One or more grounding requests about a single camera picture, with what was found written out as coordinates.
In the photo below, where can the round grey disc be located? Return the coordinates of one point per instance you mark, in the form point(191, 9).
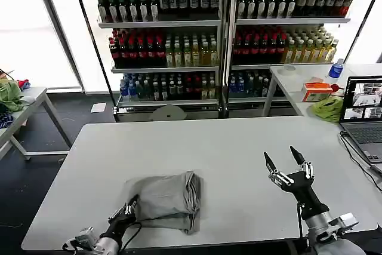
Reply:
point(167, 113)

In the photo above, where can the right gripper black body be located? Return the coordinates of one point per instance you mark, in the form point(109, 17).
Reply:
point(304, 189)

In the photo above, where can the green garment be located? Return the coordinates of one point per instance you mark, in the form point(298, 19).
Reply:
point(9, 96)

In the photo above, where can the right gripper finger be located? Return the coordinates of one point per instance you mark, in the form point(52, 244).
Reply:
point(306, 168)
point(277, 175)

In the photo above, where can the white side table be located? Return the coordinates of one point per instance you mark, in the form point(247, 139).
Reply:
point(295, 86)

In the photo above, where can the small red item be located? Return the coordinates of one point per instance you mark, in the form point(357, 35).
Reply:
point(335, 87)

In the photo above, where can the clear tape roll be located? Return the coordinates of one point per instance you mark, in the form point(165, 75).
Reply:
point(288, 70)

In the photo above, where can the green crumpled cloth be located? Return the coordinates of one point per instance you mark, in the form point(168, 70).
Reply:
point(327, 109)

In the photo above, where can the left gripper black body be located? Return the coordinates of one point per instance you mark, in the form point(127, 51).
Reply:
point(119, 225)

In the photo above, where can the orange cardboard box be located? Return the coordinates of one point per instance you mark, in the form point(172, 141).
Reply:
point(314, 93)

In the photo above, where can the grey open laptop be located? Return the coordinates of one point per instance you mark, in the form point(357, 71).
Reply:
point(364, 135)

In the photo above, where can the blue-label water bottle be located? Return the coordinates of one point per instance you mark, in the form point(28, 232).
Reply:
point(335, 70)

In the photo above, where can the white paper sheet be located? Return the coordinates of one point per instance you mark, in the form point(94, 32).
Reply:
point(98, 107)

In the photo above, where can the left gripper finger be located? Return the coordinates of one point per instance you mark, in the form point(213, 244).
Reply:
point(132, 205)
point(119, 213)

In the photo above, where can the grey printed t-shirt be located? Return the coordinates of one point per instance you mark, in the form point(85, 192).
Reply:
point(167, 195)

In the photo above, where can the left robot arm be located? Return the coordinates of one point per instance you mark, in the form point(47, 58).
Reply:
point(101, 244)

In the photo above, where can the red garment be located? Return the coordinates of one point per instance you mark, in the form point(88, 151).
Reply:
point(23, 83)

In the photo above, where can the blue patterned garment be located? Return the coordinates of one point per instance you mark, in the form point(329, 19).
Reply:
point(5, 120)

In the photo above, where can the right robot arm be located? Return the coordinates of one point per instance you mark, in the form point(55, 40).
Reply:
point(328, 225)

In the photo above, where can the grey side table with clothes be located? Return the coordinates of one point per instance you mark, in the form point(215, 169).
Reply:
point(34, 95)

